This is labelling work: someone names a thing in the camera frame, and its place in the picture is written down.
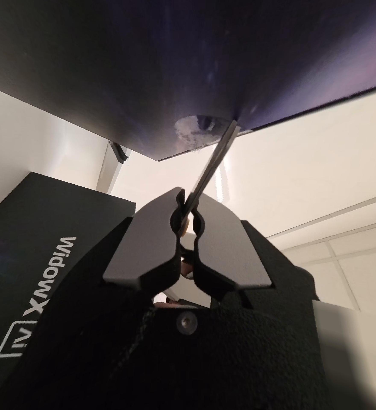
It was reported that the white frame rail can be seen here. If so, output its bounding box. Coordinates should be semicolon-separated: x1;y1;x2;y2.
95;141;131;196

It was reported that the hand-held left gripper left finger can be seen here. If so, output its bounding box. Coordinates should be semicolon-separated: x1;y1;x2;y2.
102;187;186;289

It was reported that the black bracket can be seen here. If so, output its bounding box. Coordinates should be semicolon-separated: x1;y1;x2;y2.
109;141;130;164

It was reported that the dark purple poster panel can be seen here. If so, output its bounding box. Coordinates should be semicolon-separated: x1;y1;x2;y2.
0;0;376;162

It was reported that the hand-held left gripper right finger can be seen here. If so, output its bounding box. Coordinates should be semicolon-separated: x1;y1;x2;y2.
192;195;272;291

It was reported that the torn white round sticker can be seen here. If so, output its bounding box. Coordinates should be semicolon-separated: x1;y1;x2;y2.
175;115;232;151

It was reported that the black box with white lettering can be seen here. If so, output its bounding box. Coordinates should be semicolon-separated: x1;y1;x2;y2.
0;171;137;394

